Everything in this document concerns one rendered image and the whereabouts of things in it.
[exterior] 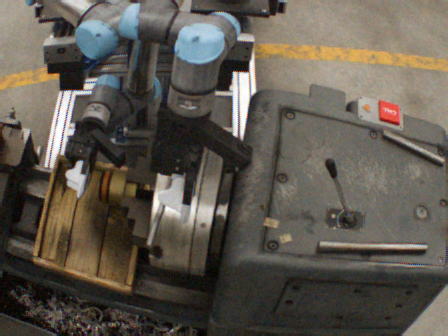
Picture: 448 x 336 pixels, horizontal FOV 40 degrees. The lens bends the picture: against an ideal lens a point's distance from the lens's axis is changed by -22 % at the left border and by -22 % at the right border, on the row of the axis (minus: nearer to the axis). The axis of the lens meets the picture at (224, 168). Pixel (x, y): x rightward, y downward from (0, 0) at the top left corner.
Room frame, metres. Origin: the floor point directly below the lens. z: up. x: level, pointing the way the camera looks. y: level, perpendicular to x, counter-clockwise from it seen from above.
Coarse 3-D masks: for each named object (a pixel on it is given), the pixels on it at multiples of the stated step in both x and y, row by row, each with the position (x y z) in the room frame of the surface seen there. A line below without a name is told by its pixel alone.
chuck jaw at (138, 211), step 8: (128, 200) 0.83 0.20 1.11; (136, 200) 0.84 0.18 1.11; (144, 200) 0.84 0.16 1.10; (128, 208) 0.81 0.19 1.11; (136, 208) 0.81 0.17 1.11; (144, 208) 0.82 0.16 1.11; (128, 216) 0.79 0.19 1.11; (136, 216) 0.79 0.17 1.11; (144, 216) 0.80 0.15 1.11; (128, 224) 0.78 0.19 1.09; (136, 224) 0.77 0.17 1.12; (144, 224) 0.77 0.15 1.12; (136, 232) 0.75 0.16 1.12; (144, 232) 0.75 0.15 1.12; (136, 240) 0.74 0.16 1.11; (144, 240) 0.74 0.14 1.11; (152, 248) 0.72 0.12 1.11; (160, 256) 0.72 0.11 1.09
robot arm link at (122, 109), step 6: (120, 96) 1.20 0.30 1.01; (120, 102) 1.18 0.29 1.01; (126, 102) 1.18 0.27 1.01; (120, 108) 1.16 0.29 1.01; (126, 108) 1.17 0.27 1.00; (114, 114) 1.13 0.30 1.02; (120, 114) 1.15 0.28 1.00; (126, 114) 1.16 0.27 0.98; (114, 120) 1.13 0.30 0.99; (120, 120) 1.14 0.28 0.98; (108, 126) 1.11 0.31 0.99; (114, 126) 1.13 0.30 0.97; (108, 132) 1.11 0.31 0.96; (114, 132) 1.13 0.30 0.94
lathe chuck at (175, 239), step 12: (204, 156) 0.88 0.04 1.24; (156, 180) 0.82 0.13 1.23; (156, 192) 0.80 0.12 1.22; (156, 204) 0.78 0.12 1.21; (192, 204) 0.78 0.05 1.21; (168, 216) 0.76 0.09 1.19; (180, 216) 0.76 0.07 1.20; (192, 216) 0.76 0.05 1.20; (168, 228) 0.74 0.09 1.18; (180, 228) 0.74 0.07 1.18; (192, 228) 0.75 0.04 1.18; (156, 240) 0.72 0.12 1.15; (168, 240) 0.73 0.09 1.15; (180, 240) 0.73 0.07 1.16; (168, 252) 0.71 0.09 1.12; (180, 252) 0.72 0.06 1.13; (156, 264) 0.71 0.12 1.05; (168, 264) 0.71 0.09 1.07; (180, 264) 0.71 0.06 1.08
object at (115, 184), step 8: (104, 176) 0.88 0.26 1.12; (112, 176) 0.88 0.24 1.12; (120, 176) 0.88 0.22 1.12; (104, 184) 0.86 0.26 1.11; (112, 184) 0.86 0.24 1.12; (120, 184) 0.86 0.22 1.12; (128, 184) 0.87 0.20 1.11; (136, 184) 0.87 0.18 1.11; (104, 192) 0.84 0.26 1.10; (112, 192) 0.84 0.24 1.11; (120, 192) 0.85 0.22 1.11; (128, 192) 0.85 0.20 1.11; (136, 192) 0.89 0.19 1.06; (104, 200) 0.83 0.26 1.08; (112, 200) 0.83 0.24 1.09; (120, 200) 0.83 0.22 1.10; (120, 208) 0.83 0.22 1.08
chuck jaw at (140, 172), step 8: (152, 136) 0.95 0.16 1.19; (152, 144) 0.93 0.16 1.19; (144, 152) 0.94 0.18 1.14; (144, 160) 0.91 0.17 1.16; (128, 168) 0.89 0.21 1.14; (136, 168) 0.90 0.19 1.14; (144, 168) 0.90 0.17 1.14; (128, 176) 0.88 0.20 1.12; (136, 176) 0.88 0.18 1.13; (144, 176) 0.89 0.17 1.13; (152, 176) 0.89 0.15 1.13; (144, 184) 0.87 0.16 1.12; (152, 184) 0.88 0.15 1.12
